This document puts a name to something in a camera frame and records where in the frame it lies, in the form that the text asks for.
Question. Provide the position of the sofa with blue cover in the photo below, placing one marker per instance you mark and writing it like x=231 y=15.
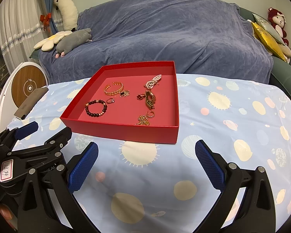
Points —
x=286 y=77

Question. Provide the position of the person's left hand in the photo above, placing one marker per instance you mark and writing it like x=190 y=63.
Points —
x=6 y=214

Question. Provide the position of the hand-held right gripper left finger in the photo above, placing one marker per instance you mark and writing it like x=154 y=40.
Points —
x=83 y=167

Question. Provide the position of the white round wood-faced appliance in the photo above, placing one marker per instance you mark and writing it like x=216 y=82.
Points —
x=26 y=77

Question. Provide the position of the silver tinsel garland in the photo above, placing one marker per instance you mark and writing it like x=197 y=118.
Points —
x=21 y=34

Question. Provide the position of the silver shiny cushion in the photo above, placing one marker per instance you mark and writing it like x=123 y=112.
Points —
x=264 y=23

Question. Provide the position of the grey rectangular case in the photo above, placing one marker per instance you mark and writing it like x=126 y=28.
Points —
x=30 y=103

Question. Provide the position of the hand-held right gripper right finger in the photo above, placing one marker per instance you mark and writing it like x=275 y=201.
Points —
x=209 y=167

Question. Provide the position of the red cardboard box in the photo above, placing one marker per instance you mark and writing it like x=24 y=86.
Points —
x=126 y=109

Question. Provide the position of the beige cushion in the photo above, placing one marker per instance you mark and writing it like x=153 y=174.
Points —
x=282 y=50

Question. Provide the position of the white sheer curtain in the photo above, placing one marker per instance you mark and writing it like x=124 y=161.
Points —
x=19 y=9

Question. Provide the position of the black gold earrings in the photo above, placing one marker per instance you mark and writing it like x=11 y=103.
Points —
x=125 y=94

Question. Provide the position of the gold hoop earring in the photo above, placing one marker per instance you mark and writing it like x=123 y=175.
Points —
x=151 y=114

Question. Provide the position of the flower shaped cushion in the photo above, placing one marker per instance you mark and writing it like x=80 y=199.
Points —
x=47 y=43

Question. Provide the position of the planet print blue tablecloth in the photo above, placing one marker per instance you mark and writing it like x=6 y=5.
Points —
x=160 y=174

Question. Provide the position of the red bow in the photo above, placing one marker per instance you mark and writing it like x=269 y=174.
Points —
x=45 y=19

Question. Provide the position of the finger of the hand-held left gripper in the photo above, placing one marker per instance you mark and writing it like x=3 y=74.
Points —
x=26 y=128
x=55 y=143

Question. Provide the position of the white cow plush toy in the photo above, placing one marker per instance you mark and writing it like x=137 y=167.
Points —
x=68 y=9

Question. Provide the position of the grey plush toy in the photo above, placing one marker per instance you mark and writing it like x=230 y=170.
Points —
x=72 y=40

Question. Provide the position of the gold shiny cushion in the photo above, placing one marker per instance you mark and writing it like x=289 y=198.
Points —
x=264 y=37

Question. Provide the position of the red monkey plush toy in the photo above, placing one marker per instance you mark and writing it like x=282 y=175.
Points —
x=278 y=20

